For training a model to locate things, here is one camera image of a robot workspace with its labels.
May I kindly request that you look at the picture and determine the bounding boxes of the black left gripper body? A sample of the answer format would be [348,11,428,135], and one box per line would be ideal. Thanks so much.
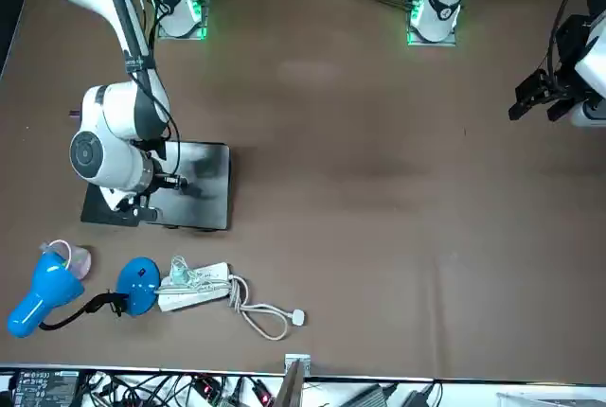
[548,13,593,96]

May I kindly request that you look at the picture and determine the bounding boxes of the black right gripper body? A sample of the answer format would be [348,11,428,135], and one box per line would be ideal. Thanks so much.
[151,160,190,196]

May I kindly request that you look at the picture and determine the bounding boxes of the grey Apple laptop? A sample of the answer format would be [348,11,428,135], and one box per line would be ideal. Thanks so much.
[153,140,233,232]

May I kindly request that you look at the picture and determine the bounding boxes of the pink pen cup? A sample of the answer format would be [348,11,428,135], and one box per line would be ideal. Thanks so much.
[40,239,94,281]

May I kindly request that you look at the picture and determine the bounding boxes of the white power strip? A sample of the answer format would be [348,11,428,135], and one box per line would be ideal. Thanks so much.
[157,262,233,313]

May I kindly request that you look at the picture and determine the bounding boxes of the black labelled power supply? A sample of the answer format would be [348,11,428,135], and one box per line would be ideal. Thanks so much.
[9,368,80,407]

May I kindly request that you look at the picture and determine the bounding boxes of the grey power adapter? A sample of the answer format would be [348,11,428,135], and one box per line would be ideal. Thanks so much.
[340,381,397,407]

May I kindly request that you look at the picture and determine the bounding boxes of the black power adapter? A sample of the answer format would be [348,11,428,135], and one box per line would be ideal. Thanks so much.
[401,381,445,407]

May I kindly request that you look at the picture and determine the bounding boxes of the black lamp power cord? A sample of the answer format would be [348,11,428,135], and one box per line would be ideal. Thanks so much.
[107,289,130,319]

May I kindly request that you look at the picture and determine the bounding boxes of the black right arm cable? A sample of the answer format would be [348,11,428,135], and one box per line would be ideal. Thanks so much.
[106,0,184,181]

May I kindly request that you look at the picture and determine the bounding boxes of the white power strip cable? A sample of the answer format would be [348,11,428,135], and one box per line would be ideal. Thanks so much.
[225,273,308,343]

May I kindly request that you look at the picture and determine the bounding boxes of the tangled black cables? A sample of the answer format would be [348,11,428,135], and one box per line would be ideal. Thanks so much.
[80,371,283,407]

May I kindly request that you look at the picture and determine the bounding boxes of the aluminium frame post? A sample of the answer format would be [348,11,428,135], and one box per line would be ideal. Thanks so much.
[282,352,312,407]

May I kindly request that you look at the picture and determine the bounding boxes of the white aluminium rail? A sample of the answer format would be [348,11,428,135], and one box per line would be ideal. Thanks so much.
[496,390,606,407]

